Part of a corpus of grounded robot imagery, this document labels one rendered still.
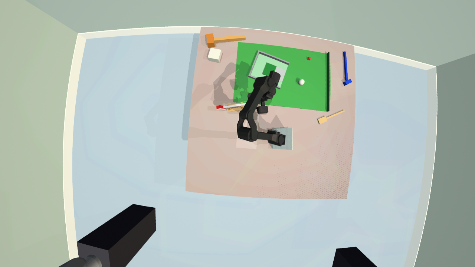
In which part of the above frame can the orange mallet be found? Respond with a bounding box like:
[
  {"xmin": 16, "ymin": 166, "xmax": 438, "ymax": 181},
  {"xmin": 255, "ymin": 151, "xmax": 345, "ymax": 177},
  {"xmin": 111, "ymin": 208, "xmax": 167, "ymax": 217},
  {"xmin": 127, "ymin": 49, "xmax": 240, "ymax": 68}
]
[{"xmin": 206, "ymin": 33, "xmax": 245, "ymax": 48}]

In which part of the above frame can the green flat mat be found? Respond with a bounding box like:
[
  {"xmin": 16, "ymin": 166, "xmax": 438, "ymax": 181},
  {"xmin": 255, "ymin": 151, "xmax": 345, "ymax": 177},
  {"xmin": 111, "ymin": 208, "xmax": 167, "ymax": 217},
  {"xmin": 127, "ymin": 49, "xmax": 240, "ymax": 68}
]
[{"xmin": 233, "ymin": 42, "xmax": 327, "ymax": 112}]

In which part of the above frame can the blue putter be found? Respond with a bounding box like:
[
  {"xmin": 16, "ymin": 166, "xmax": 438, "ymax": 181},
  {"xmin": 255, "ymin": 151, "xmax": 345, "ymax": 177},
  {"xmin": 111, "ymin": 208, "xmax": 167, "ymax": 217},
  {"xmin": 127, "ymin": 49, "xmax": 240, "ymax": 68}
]
[{"xmin": 343, "ymin": 51, "xmax": 352, "ymax": 86}]

